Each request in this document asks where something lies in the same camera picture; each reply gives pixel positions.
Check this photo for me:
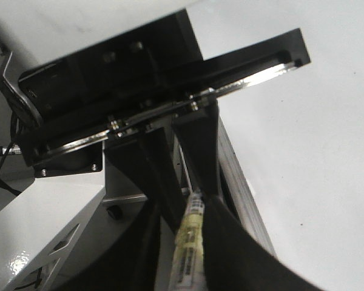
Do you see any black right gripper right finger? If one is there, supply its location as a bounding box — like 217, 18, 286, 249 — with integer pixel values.
173, 103, 318, 290

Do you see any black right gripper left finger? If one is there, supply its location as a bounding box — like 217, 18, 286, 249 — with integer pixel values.
59, 128, 185, 290

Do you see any white black whiteboard marker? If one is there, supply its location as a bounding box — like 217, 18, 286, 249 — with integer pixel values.
168, 190, 207, 290

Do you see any white whiteboard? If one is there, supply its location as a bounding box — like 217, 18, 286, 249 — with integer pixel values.
0, 1, 364, 290

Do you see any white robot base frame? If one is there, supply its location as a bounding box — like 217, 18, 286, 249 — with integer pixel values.
0, 141, 149, 291

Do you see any black cable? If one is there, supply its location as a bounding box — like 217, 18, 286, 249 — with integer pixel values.
0, 75, 24, 196

